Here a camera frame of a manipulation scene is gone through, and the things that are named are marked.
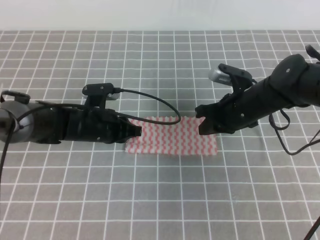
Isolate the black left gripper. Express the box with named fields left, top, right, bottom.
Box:
left=66, top=110, right=142, bottom=144

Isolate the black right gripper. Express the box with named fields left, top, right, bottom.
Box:
left=195, top=93, right=258, bottom=135

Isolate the pink white wavy towel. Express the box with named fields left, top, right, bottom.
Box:
left=124, top=116, right=218, bottom=156

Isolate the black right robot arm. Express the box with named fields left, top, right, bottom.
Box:
left=195, top=54, right=320, bottom=135

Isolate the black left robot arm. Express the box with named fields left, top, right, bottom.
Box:
left=0, top=93, right=136, bottom=240

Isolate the grey checked tablecloth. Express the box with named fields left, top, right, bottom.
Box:
left=0, top=30, right=320, bottom=240

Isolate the black left camera cable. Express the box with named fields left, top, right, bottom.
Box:
left=113, top=87, right=181, bottom=125

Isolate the black camera cable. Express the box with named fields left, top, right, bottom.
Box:
left=113, top=87, right=181, bottom=125
left=268, top=108, right=320, bottom=240

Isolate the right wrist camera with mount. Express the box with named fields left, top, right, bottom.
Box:
left=208, top=63, right=253, bottom=93

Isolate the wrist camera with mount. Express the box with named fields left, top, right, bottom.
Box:
left=82, top=83, right=121, bottom=109
left=208, top=63, right=253, bottom=93

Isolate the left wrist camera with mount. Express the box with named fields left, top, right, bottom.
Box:
left=82, top=83, right=121, bottom=109

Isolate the black right camera cable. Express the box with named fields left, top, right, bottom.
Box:
left=268, top=108, right=320, bottom=240

